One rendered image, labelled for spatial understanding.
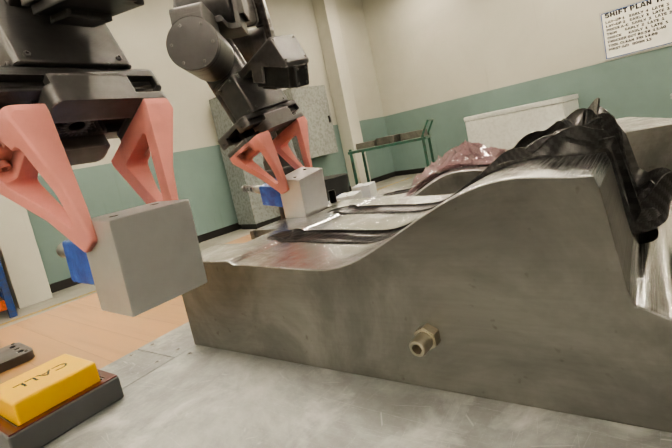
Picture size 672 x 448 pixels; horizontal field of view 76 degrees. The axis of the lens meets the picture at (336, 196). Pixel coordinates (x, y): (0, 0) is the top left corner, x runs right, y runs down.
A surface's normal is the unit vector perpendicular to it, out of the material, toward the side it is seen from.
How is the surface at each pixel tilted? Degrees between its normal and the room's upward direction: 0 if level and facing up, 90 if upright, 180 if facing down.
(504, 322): 90
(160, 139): 84
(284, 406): 0
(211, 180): 90
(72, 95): 63
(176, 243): 93
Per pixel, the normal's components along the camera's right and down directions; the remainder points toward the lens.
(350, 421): -0.21, -0.97
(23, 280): 0.70, -0.06
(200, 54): -0.05, 0.06
